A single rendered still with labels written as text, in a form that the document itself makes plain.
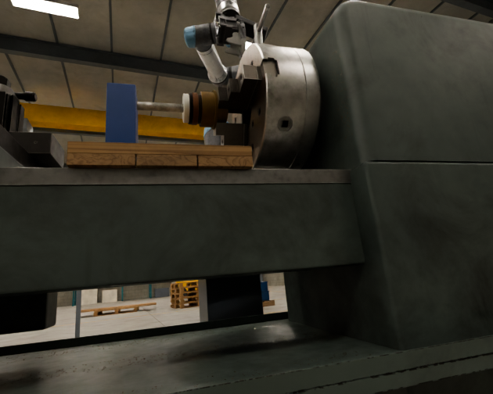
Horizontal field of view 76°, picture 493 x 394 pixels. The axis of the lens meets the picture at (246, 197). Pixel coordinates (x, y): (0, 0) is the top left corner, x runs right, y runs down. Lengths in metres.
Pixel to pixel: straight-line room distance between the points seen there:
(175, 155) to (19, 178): 0.23
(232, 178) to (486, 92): 0.63
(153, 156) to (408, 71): 0.56
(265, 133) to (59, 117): 11.43
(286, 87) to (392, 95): 0.21
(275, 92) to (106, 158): 0.36
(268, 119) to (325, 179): 0.17
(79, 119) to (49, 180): 11.36
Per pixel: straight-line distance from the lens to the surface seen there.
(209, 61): 1.48
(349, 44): 0.76
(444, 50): 0.91
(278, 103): 0.69
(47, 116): 12.06
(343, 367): 0.46
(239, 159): 0.57
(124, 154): 0.55
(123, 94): 0.77
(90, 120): 11.88
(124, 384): 0.56
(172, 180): 0.55
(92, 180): 0.56
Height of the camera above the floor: 0.67
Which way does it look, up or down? 14 degrees up
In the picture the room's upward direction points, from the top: 5 degrees counter-clockwise
